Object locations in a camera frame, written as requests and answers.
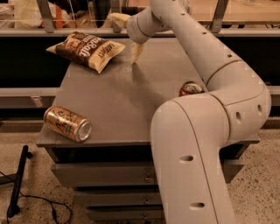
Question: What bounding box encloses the gold soda can lying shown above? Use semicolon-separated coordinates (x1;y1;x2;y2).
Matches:
44;106;92;143

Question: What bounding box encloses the black floor cable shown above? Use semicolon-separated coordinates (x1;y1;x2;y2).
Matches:
0;171;74;224

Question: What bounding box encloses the grey metal railing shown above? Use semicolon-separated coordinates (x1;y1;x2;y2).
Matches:
0;0;280;35

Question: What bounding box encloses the grey drawer cabinet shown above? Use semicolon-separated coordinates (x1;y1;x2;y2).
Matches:
35;37;261;222

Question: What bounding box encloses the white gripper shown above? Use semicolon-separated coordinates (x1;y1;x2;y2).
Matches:
108;12;150;63

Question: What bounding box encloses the red coke can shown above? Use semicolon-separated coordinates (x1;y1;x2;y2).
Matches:
178;81;204;97

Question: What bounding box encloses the black stand leg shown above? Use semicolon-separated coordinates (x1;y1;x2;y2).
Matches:
7;145;32;218

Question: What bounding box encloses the brown chip bag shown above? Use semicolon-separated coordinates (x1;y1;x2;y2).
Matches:
46;31;125;74

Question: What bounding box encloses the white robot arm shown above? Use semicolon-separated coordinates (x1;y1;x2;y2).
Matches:
109;0;271;224

